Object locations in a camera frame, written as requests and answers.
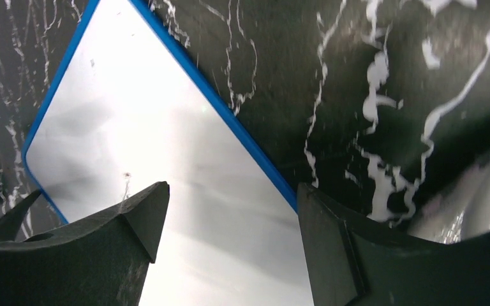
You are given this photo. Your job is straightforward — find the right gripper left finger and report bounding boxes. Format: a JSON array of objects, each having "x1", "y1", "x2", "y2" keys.
[{"x1": 0, "y1": 182, "x2": 170, "y2": 305}]

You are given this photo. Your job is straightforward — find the silver mesh eraser pad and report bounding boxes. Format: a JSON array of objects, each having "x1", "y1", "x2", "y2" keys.
[{"x1": 407, "y1": 151, "x2": 490, "y2": 244}]

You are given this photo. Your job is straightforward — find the blue framed whiteboard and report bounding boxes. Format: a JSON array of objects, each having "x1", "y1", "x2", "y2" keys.
[{"x1": 23, "y1": 1, "x2": 313, "y2": 305}]

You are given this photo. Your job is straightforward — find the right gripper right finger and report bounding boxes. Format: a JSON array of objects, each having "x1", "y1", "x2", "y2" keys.
[{"x1": 297, "y1": 183, "x2": 490, "y2": 305}]

